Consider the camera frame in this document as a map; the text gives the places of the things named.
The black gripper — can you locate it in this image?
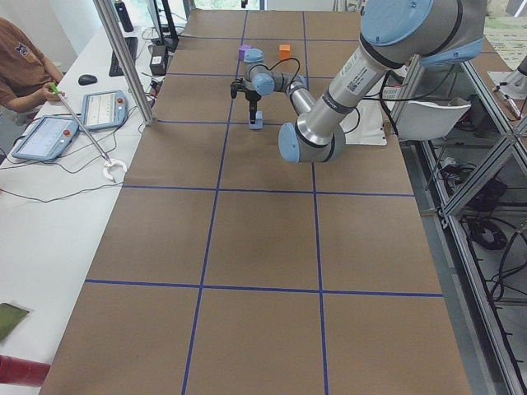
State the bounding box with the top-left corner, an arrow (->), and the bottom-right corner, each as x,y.
245,90 -> 260,124

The light blue foam block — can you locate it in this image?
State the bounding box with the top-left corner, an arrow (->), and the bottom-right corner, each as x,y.
249,110 -> 264,130

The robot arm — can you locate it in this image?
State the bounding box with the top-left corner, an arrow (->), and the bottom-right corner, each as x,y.
231,0 -> 487,163

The purple foam block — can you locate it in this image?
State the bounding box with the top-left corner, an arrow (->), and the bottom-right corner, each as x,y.
238,44 -> 252,61

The orange foam block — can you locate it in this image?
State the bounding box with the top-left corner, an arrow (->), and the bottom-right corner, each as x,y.
278,44 -> 291,60

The black power box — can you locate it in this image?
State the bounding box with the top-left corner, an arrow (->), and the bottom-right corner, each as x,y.
149,45 -> 168,77

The black keyboard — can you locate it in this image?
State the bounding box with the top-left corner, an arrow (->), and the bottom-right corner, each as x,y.
108,36 -> 138,77

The far teach pendant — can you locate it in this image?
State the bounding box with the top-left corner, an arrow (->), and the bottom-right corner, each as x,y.
81,90 -> 128,131

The teach pendant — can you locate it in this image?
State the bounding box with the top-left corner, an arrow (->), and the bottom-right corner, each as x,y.
12,116 -> 79,161
81,90 -> 128,131

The reacher grabber tool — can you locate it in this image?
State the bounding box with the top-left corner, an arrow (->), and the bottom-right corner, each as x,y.
49,83 -> 128,183

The white chair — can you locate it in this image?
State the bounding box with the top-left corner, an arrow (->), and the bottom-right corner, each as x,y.
396,97 -> 471,141

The black computer mouse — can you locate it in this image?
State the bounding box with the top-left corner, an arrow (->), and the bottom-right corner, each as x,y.
77,74 -> 98,86

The near teach pendant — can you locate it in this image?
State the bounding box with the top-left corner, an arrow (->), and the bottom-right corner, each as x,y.
12,116 -> 79,161

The person in brown shirt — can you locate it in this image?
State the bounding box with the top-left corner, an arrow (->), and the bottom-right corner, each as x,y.
1,18 -> 63,113

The red bottle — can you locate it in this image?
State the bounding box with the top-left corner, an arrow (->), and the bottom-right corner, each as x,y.
1,355 -> 50,387

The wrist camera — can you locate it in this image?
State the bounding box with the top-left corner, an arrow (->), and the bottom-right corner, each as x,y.
230,78 -> 245,99

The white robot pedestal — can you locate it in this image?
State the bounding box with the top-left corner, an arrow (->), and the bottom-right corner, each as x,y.
340,100 -> 387,146

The aluminium frame post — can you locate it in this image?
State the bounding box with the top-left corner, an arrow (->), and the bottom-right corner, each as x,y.
93,0 -> 154,126

